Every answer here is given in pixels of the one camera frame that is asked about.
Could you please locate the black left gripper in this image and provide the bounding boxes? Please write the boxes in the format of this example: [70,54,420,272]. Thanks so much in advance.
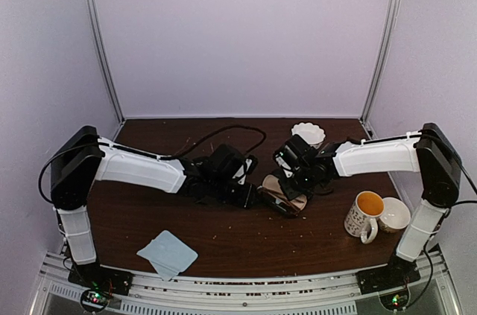
[209,176,262,210]

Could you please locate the dark brown sunglasses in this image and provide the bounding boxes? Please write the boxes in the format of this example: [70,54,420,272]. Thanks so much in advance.
[257,186,300,217]

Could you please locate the black glasses case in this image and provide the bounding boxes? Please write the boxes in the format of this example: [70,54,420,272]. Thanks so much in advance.
[260,174,308,212]

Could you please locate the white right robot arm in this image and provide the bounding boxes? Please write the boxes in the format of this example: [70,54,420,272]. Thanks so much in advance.
[274,123,461,287]

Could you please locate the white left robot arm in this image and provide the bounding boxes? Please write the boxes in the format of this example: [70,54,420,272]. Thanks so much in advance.
[50,126,258,288]

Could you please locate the white scalloped ceramic dish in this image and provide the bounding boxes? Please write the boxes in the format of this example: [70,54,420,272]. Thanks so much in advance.
[291,122,326,149]

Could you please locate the white patterned mug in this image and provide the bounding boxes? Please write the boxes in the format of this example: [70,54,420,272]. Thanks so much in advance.
[344,191,385,244]

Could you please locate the light blue cloth left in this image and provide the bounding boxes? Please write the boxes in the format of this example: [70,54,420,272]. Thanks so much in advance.
[136,230,198,281]

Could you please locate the white cream bowl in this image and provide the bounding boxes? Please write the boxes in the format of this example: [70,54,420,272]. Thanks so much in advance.
[378,197,411,234]

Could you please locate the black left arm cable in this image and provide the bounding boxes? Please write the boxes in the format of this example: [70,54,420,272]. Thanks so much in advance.
[38,126,268,204]

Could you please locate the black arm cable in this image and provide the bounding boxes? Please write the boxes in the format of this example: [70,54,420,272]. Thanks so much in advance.
[38,126,268,204]
[346,132,477,208]

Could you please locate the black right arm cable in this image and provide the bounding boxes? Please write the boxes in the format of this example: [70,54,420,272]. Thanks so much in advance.
[346,132,477,208]

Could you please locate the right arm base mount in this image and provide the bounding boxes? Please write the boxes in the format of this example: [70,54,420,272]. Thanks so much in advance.
[356,251,434,313]

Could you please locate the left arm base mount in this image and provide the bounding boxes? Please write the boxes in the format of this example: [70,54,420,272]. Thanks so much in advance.
[68,261,133,314]

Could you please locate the aluminium front frame rail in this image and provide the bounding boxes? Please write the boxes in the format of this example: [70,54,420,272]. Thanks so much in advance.
[26,251,464,314]

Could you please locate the aluminium right corner post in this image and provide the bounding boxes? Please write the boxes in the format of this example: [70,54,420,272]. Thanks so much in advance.
[360,0,402,126]

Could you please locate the aluminium corner post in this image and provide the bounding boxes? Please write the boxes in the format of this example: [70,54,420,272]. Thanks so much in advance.
[85,0,125,124]
[360,0,402,126]

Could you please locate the aluminium left corner post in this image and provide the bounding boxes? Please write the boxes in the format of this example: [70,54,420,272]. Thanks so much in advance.
[85,0,125,124]

